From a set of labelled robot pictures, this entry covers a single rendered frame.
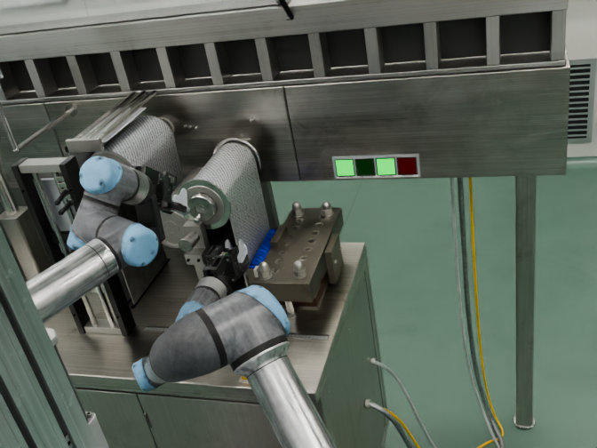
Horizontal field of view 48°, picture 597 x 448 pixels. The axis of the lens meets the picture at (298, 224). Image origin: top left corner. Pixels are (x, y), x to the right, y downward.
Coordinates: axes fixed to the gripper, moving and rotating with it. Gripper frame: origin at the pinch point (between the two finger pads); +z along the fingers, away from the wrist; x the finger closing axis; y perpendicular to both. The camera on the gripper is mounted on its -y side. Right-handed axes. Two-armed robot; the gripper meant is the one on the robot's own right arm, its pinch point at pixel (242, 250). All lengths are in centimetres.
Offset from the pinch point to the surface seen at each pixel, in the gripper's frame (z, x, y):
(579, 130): 261, -108, -85
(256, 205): 15.1, -0.3, 5.1
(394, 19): 31, -42, 50
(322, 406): -28.9, -25.8, -26.6
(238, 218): 2.1, -0.3, 8.8
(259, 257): 3.9, -3.0, -5.1
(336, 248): 15.1, -22.0, -9.2
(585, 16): 263, -108, -18
